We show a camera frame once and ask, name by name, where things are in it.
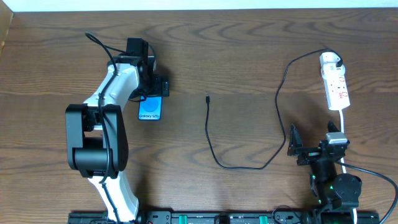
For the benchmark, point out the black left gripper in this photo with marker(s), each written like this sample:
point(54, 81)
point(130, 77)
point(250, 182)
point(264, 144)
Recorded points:
point(160, 88)

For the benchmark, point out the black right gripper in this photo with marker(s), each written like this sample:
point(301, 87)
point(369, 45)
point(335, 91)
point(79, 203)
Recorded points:
point(313, 154)

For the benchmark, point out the blue Galaxy smartphone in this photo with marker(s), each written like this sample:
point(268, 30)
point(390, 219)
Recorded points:
point(150, 109)

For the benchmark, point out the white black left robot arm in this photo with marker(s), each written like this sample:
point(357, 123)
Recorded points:
point(97, 145)

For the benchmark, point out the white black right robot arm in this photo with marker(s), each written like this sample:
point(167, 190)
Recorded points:
point(338, 193)

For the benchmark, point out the white power strip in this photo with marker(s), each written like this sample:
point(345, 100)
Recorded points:
point(333, 74)

